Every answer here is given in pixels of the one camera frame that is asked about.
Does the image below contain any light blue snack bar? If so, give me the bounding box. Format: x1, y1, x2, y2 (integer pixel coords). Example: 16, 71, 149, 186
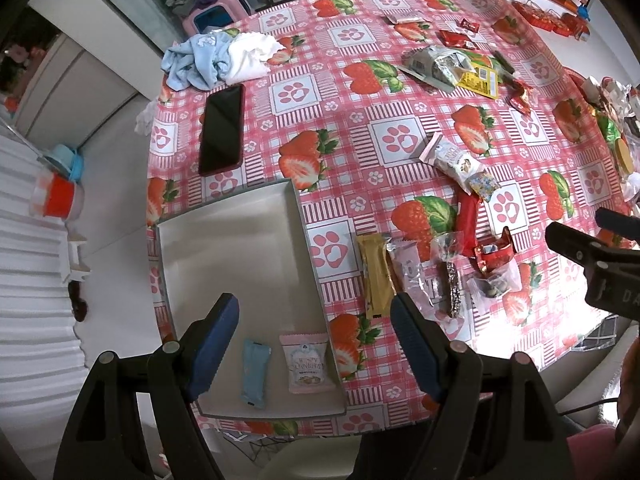
241, 339, 272, 408

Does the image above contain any pink purple snack bar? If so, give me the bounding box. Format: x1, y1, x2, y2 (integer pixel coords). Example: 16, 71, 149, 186
386, 238, 435, 315

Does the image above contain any gold snack bar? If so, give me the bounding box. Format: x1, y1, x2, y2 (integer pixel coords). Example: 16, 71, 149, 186
357, 233, 396, 320

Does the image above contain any clear bag of candies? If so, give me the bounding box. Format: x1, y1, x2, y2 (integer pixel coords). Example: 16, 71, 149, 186
466, 260, 522, 314

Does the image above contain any clear chocolate bar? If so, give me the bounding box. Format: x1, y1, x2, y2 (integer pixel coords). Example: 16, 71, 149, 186
431, 231, 464, 318

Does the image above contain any pink crispy cranberry snack packet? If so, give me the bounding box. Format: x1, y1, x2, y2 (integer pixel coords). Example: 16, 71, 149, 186
279, 334, 335, 394

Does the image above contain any red gold candy wrapper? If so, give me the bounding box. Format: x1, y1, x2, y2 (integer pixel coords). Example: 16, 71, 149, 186
473, 226, 516, 276

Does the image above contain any long red snack packet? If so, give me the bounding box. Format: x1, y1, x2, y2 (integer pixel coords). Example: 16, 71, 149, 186
454, 188, 480, 258

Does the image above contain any floral blue yellow candy packet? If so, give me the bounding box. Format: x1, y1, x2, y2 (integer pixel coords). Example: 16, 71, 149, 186
466, 170, 500, 203

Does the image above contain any grey rectangular tray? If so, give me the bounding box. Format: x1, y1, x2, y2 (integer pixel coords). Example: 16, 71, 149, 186
157, 180, 346, 420

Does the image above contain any round yellow tin lid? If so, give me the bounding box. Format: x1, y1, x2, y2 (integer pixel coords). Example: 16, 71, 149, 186
614, 138, 634, 176

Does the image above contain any red plaid strawberry tablecloth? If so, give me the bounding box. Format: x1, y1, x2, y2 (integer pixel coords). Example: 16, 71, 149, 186
146, 0, 626, 437

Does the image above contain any red white plastic container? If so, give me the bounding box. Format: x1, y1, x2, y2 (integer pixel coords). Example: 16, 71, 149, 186
29, 169, 85, 221

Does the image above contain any black smartphone red case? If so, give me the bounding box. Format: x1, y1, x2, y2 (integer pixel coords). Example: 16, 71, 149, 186
198, 84, 245, 177

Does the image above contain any blue plastic cup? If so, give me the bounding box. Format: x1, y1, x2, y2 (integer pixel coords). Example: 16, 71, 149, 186
43, 144, 85, 183

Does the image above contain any yellow snack packet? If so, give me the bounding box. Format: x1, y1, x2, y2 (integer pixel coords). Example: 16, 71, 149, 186
458, 65, 499, 100

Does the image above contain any grey white foil snack bag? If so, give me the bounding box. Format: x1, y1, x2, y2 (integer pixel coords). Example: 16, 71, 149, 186
398, 44, 475, 92

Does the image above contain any red chinese snack packet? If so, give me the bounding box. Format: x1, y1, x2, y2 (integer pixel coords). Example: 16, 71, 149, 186
437, 29, 480, 51

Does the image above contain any light blue cloth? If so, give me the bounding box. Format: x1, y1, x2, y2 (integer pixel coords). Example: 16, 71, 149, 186
160, 32, 233, 91

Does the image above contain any white cloth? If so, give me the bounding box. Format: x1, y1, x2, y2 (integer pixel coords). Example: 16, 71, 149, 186
221, 32, 285, 84

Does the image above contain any pink plastic stool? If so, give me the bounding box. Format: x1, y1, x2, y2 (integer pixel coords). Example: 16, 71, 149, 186
182, 0, 252, 36

